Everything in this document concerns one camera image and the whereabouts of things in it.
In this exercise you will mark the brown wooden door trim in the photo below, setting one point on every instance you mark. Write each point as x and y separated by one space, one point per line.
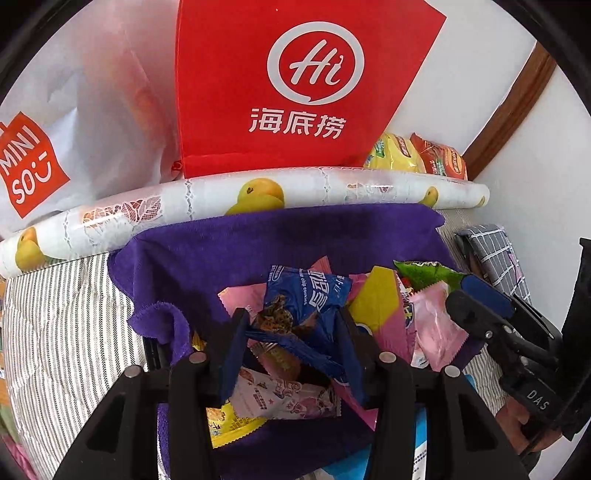
517 101

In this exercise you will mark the green snack packet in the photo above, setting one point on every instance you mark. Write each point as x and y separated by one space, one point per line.
425 274

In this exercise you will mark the white pink cartoon snack packet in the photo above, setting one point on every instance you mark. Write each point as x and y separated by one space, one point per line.
277 392

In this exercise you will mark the lemon print rolled table cover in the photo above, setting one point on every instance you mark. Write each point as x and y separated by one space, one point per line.
323 184

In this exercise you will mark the red paper bag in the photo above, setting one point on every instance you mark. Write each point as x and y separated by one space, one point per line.
221 92

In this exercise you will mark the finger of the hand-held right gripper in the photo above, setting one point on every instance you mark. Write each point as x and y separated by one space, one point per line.
485 293
471 314

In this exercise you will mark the blue tissue pack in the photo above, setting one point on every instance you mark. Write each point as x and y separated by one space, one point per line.
427 443

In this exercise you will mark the magenta snack packet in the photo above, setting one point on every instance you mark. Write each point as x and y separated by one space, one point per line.
388 332

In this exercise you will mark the purple towel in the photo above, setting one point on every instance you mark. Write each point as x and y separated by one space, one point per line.
207 258

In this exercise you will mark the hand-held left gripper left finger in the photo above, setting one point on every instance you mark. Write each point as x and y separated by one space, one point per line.
233 360

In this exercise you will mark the yellow snack bag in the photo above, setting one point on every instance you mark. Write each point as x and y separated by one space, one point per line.
397 154

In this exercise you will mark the orange snack bag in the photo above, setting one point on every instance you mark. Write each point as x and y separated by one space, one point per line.
443 159

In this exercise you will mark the yellow snack packet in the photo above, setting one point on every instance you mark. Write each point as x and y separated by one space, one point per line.
231 424

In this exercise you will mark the person's right hand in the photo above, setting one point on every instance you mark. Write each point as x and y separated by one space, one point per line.
512 429

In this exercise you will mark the blue cookie packet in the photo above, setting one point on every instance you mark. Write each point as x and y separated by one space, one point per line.
304 295

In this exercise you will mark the striped tablecloth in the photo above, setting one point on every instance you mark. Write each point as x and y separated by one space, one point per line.
69 323

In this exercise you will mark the grey checked folded cloth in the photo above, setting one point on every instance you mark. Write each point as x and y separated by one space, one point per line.
498 249

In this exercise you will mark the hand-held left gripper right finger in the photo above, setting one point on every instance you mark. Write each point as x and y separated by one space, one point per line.
355 364

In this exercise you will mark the white plastic bag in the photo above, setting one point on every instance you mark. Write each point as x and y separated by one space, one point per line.
92 115

